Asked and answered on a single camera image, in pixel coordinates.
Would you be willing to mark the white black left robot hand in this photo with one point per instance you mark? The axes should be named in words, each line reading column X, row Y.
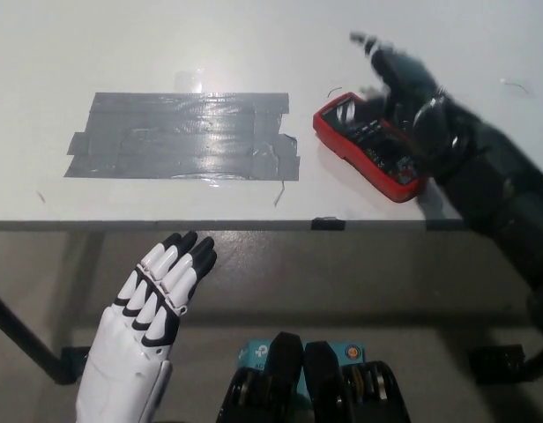
column 126, row 352

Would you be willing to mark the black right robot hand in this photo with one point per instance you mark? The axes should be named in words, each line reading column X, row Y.
column 417, row 97

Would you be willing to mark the red digital multimeter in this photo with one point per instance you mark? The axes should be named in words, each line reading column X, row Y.
column 364, row 145

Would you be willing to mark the black floor tape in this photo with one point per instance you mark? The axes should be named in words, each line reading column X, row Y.
column 496, row 363
column 75, row 365

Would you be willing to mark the small black edge tape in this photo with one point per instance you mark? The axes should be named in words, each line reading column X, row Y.
column 328, row 224

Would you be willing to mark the grey duct tape patch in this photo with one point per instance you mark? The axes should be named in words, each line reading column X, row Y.
column 165, row 132

